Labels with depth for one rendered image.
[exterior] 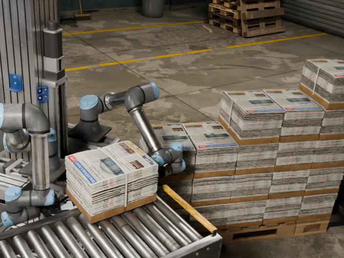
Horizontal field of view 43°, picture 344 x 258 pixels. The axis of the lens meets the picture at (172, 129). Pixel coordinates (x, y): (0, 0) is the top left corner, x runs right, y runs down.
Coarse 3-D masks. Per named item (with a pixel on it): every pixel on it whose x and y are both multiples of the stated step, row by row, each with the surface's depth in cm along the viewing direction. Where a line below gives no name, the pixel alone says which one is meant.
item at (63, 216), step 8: (160, 184) 244; (160, 192) 245; (56, 216) 213; (64, 216) 213; (72, 216) 214; (120, 216) 234; (32, 224) 206; (40, 224) 207; (48, 224) 207; (64, 224) 213; (8, 232) 200; (16, 232) 200; (24, 232) 201; (56, 232) 212; (72, 232) 219; (0, 240) 195; (8, 240) 198; (32, 248) 208; (0, 256) 199
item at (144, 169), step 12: (120, 144) 233; (132, 144) 234; (120, 156) 223; (132, 156) 224; (144, 156) 224; (132, 168) 213; (144, 168) 215; (156, 168) 219; (132, 180) 213; (144, 180) 218; (156, 180) 223; (132, 192) 217; (144, 192) 223
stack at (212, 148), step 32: (160, 128) 298; (192, 128) 302; (224, 128) 306; (192, 160) 280; (224, 160) 288; (256, 160) 295; (288, 160) 302; (192, 192) 292; (224, 192) 301; (256, 192) 308; (192, 224) 305; (224, 224) 314; (288, 224) 330
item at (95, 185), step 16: (80, 160) 216; (96, 160) 217; (80, 176) 206; (96, 176) 205; (112, 176) 206; (80, 192) 213; (96, 192) 202; (112, 192) 209; (96, 208) 208; (112, 208) 213
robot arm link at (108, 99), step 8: (144, 88) 254; (152, 88) 257; (104, 96) 285; (112, 96) 280; (120, 96) 273; (144, 96) 253; (152, 96) 257; (104, 104) 284; (112, 104) 282; (120, 104) 277
